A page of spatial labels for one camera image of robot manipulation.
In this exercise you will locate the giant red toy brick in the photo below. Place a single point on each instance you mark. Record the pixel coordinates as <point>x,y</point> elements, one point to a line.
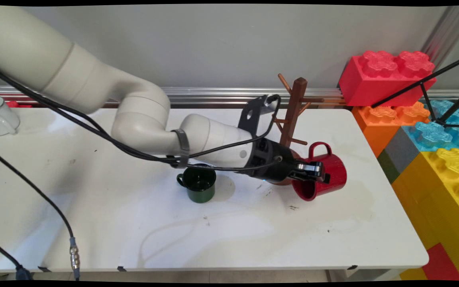
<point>369,85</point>

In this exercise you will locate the giant orange toy brick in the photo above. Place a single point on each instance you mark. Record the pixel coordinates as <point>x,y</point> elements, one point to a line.
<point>377,129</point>

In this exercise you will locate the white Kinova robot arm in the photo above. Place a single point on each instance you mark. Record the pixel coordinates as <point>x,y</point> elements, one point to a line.
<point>26,48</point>

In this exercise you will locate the dark green enamel mug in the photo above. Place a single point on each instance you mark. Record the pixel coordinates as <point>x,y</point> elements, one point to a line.
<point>199,189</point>

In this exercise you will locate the black tripod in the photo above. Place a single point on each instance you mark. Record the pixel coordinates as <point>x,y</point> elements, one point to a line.
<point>412,86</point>

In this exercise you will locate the aluminium rail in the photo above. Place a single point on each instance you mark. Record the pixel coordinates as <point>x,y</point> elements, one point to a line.
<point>213,95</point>

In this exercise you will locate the brown wooden mug tree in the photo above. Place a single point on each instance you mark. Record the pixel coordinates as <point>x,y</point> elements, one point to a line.
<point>295,109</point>

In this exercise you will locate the giant blue toy brick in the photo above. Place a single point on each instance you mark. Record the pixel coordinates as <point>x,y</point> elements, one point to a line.
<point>432,135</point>

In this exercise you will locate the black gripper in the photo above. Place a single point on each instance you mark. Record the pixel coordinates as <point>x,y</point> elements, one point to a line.
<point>267,153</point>

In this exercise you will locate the giant grey toy brick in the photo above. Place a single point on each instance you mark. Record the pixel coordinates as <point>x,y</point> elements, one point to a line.
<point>401,151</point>

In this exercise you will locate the red enamel mug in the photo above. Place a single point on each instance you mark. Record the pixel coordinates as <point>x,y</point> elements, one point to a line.
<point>333,175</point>

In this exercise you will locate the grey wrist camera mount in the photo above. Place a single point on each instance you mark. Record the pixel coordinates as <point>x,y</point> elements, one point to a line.
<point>253,109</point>

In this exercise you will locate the small red object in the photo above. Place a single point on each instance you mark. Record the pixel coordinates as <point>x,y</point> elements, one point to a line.
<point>18,105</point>

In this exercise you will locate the giant dark green toy brick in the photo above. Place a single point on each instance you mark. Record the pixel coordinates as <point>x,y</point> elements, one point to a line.
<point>388,167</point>

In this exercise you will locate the aluminium post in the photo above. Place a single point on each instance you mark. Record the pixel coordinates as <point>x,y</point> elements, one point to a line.
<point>448,28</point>

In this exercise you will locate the giant yellow toy brick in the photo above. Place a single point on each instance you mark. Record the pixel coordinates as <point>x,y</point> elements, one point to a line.
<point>436,199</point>

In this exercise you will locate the flat red toy block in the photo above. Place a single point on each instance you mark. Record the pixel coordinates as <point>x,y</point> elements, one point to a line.
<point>440,263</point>

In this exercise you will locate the white mug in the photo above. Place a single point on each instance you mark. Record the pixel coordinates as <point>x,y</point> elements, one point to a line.
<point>0,117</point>

